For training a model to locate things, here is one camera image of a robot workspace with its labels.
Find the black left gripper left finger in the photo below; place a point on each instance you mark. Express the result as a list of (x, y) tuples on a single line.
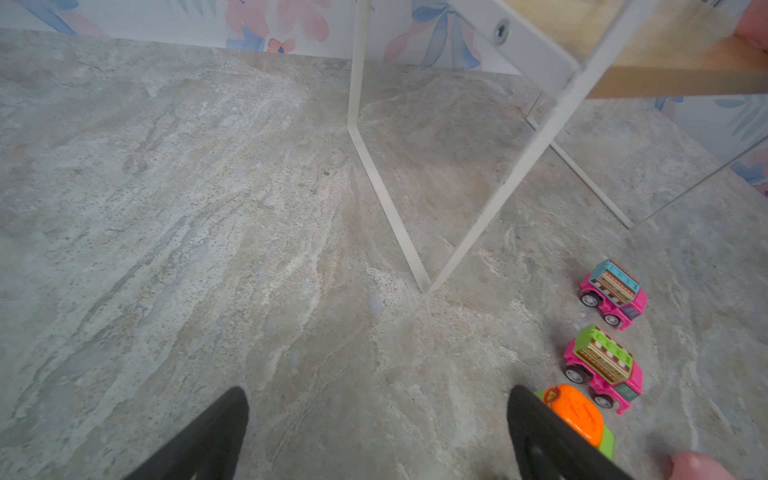
[(207, 448)]

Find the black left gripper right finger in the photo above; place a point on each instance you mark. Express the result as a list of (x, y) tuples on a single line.
[(547, 448)]

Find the pink toy pig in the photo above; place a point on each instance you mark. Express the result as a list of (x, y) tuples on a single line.
[(697, 466), (753, 24)]

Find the pink toy truck blue top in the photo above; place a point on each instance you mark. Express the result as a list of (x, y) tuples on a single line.
[(612, 290)]

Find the orange green toy truck right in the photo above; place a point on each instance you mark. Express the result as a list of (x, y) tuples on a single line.
[(580, 414)]

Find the pink toy truck green top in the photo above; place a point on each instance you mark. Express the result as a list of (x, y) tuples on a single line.
[(596, 359)]

